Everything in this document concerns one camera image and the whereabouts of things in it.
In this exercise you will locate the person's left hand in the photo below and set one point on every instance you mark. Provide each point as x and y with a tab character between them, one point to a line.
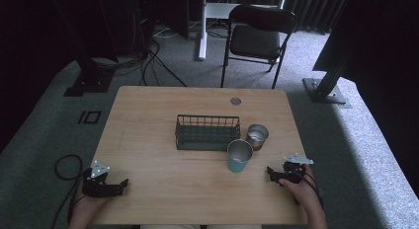
86	205

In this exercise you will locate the teal metal cup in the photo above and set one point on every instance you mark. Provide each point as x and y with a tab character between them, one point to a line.
239	156

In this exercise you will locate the black folding chair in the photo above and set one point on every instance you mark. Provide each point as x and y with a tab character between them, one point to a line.
255	41

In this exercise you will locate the person's right hand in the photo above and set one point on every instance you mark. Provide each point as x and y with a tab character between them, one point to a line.
301	191

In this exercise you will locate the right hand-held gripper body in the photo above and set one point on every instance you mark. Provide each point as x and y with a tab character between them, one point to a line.
293	171

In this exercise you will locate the silver steel cup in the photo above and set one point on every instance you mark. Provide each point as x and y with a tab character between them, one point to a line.
256	138

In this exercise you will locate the dark pleated curtain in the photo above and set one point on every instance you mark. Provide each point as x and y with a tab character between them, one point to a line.
313	8

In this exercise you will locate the grey round table grommet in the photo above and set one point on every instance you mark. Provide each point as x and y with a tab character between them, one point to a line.
235	101

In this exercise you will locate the dark cloth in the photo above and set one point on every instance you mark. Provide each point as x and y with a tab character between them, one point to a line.
378	41

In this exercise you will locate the black stand with metal base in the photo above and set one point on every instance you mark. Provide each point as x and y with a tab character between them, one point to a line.
324	91

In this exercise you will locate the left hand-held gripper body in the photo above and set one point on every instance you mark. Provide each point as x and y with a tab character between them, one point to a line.
99	186

